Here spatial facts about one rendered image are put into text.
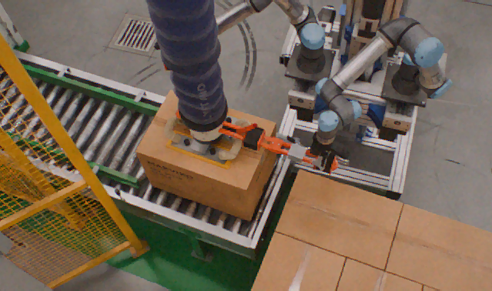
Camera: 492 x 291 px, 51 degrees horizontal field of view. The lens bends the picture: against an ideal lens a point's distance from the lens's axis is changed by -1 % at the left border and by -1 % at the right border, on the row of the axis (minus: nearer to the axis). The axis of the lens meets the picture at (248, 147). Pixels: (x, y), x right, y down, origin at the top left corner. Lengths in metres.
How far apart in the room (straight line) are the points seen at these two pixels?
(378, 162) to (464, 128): 0.81
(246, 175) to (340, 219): 0.64
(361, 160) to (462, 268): 0.95
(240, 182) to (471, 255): 1.26
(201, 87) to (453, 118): 2.30
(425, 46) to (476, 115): 1.99
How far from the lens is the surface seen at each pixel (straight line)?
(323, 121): 2.08
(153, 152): 2.62
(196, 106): 2.22
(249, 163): 2.52
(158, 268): 3.40
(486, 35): 4.56
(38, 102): 2.04
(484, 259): 2.96
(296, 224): 2.83
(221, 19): 2.34
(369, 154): 3.44
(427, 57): 2.13
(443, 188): 3.68
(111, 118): 3.29
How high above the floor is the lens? 3.18
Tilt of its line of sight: 60 degrees down
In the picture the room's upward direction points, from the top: 5 degrees counter-clockwise
